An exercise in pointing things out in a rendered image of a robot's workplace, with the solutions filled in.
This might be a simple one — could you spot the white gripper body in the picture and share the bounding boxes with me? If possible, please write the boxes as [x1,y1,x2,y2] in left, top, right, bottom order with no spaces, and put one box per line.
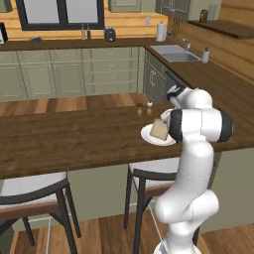
[160,108,174,123]

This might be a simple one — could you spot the tan bread slice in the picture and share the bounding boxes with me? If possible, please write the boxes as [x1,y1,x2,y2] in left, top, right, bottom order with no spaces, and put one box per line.
[149,117,170,140]

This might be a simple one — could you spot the white round plate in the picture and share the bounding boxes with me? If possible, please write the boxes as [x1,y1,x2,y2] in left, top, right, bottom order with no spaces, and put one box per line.
[140,123,178,147]

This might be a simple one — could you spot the dark dishwasher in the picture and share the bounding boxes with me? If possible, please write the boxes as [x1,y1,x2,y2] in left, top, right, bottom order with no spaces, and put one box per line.
[164,68,191,104]

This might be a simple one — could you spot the green cupboard beside sink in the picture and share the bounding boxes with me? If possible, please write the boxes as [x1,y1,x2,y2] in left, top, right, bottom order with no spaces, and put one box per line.
[143,49,167,104]

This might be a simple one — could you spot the grey steel sink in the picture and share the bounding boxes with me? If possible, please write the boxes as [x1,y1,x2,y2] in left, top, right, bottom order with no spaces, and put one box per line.
[150,44,202,64]

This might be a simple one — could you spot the white soap dispenser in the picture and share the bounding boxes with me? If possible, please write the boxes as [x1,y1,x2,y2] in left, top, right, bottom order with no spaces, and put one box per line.
[201,46,210,64]

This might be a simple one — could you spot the silver tap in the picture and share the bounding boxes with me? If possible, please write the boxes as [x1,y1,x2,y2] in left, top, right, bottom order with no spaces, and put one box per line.
[182,37,192,52]

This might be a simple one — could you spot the white paper towel roll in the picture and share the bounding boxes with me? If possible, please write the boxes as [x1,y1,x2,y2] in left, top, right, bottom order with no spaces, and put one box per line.
[155,21,169,43]

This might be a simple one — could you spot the hanging kitchen tools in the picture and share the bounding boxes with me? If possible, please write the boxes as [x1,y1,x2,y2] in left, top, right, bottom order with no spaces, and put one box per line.
[167,17,183,37]

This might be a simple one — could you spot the brown jar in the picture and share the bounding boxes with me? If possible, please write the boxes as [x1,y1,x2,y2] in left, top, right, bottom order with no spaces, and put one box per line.
[198,9,209,24]

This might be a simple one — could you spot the dark wooden shelf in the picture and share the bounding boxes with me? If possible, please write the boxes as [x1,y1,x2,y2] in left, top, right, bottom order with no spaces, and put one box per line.
[187,19,254,41]

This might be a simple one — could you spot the green base cupboard run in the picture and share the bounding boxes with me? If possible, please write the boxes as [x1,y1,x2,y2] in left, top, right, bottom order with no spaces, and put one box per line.
[0,46,147,102]

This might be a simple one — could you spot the pale tall container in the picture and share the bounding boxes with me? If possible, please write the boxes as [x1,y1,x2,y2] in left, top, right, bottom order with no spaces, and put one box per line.
[207,4,219,22]

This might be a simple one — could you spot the pale green bottle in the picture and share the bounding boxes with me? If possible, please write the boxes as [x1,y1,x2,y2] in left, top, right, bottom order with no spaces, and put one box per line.
[80,23,87,42]

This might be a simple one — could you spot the dark-framed window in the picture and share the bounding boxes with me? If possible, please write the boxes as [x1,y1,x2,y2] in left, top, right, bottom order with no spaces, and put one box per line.
[15,0,106,32]

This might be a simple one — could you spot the white and black appliance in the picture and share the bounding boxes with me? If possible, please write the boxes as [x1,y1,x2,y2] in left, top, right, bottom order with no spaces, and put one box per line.
[0,22,9,45]

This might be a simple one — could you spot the white-seat dark-frame stool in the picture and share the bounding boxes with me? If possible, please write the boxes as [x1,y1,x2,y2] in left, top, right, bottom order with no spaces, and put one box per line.
[0,171,82,254]
[122,157,201,254]

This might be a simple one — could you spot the green wall cupboards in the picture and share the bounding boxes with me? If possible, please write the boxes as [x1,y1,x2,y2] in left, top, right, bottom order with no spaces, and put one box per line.
[107,0,196,22]

